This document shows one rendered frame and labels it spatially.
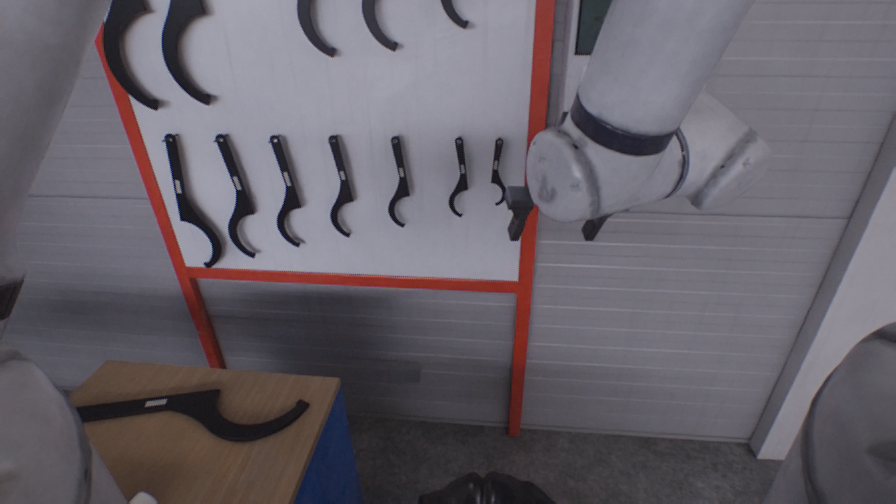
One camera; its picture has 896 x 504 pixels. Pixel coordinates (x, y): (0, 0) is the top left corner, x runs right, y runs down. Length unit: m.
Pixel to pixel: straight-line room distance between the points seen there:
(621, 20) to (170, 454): 1.26
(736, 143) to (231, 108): 1.53
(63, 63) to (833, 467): 0.50
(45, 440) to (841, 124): 1.88
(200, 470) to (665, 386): 1.78
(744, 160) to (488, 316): 1.53
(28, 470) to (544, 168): 0.37
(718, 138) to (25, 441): 0.52
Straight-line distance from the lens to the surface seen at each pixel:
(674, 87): 0.36
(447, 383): 2.20
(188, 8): 1.68
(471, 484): 1.46
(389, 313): 1.97
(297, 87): 1.61
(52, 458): 0.26
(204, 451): 1.31
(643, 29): 0.35
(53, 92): 0.42
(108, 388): 1.60
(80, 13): 0.43
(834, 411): 0.27
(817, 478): 0.28
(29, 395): 0.27
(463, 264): 1.73
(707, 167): 0.49
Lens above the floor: 1.89
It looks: 28 degrees down
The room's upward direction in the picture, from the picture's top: 1 degrees counter-clockwise
